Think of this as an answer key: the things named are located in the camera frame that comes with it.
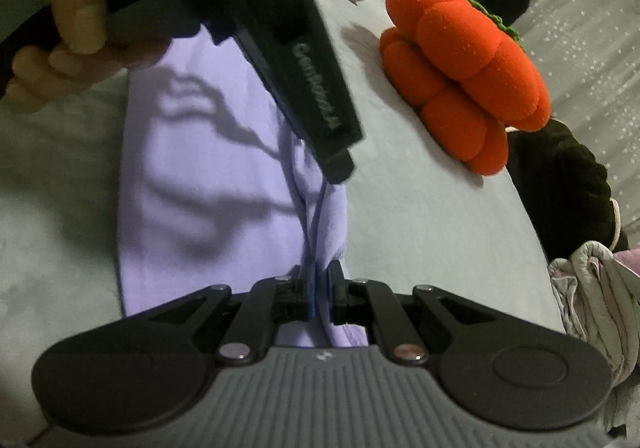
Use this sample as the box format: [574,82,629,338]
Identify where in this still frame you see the grey star-patterned curtain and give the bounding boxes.
[510,0,640,249]

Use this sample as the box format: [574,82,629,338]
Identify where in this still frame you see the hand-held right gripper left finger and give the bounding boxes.
[142,263,319,365]

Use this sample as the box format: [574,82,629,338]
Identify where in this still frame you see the pink pillow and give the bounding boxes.
[614,248,640,280]

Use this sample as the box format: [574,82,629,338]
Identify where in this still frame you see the folded grey pink quilt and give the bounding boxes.
[547,241,640,448]

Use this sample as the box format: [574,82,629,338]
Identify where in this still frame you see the black plush blanket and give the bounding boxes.
[505,119,631,262]

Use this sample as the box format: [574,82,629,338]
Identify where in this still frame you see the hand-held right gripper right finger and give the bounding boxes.
[325,261,501,365]

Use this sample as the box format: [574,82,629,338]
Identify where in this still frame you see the purple pants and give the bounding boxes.
[117,23,351,350]

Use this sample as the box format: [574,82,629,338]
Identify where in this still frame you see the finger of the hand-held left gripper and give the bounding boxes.
[316,147,357,185]

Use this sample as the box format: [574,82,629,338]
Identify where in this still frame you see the orange pumpkin plush pillow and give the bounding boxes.
[379,0,552,177]

